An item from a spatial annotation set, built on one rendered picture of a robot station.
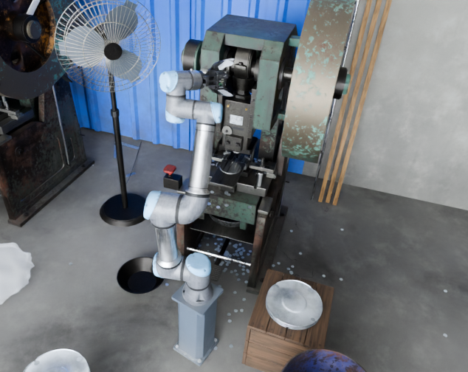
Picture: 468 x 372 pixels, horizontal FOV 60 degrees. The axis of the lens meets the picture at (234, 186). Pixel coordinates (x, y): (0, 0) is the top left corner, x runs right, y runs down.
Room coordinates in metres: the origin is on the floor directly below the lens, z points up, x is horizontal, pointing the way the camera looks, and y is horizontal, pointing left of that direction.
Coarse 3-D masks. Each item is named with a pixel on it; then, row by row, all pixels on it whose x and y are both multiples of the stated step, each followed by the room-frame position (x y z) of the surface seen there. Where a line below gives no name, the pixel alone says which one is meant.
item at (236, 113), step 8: (232, 96) 2.04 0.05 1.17; (240, 96) 2.01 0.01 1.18; (248, 96) 2.03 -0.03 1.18; (224, 104) 1.99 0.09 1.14; (232, 104) 1.98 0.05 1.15; (240, 104) 1.97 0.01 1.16; (248, 104) 1.96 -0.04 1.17; (224, 112) 1.99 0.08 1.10; (232, 112) 1.98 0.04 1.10; (240, 112) 1.97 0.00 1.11; (248, 112) 1.96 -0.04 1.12; (224, 120) 1.99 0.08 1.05; (232, 120) 1.98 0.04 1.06; (240, 120) 1.97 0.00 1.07; (248, 120) 1.96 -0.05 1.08; (224, 128) 1.97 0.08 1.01; (232, 128) 1.98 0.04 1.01; (240, 128) 1.97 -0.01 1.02; (224, 136) 1.98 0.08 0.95; (232, 136) 1.95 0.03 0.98; (240, 136) 1.96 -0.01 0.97; (224, 144) 1.96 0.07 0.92; (232, 144) 1.94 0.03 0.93; (240, 144) 1.93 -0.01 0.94; (248, 144) 1.98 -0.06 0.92
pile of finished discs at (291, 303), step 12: (276, 288) 1.43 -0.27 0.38; (288, 288) 1.43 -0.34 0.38; (300, 288) 1.44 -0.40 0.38; (276, 300) 1.35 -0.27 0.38; (288, 300) 1.35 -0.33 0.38; (300, 300) 1.36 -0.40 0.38; (312, 300) 1.37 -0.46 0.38; (276, 312) 1.27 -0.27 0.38; (288, 312) 1.28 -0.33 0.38; (300, 312) 1.29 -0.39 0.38; (312, 312) 1.29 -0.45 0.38; (288, 324) 1.21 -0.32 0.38; (300, 324) 1.22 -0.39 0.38; (312, 324) 1.24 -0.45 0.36
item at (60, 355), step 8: (48, 352) 0.99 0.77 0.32; (56, 352) 1.00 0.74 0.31; (64, 352) 1.00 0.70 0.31; (72, 352) 1.01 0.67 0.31; (40, 360) 0.95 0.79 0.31; (48, 360) 0.96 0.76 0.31; (56, 360) 0.96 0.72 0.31; (64, 360) 0.96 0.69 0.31; (72, 360) 0.97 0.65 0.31; (80, 360) 0.97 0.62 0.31; (32, 368) 0.91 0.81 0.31; (40, 368) 0.92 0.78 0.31; (48, 368) 0.92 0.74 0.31; (56, 368) 0.92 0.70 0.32; (64, 368) 0.92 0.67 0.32; (72, 368) 0.93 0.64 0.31; (80, 368) 0.93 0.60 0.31; (88, 368) 0.94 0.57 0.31
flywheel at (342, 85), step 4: (340, 68) 1.94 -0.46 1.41; (344, 68) 1.94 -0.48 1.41; (340, 72) 1.91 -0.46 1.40; (344, 72) 1.91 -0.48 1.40; (340, 76) 1.89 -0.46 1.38; (344, 76) 1.89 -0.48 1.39; (348, 76) 1.92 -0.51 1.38; (340, 80) 1.88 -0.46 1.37; (344, 80) 1.88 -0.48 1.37; (348, 80) 1.90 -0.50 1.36; (336, 84) 1.87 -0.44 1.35; (340, 84) 1.87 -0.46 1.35; (344, 84) 1.87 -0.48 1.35; (348, 84) 1.89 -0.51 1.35; (336, 88) 1.87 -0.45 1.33; (340, 88) 1.87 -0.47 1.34; (344, 88) 1.89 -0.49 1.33; (336, 92) 1.87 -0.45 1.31; (340, 92) 1.87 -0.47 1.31; (344, 92) 1.90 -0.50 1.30; (336, 96) 1.88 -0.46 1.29; (340, 96) 1.88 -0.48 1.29
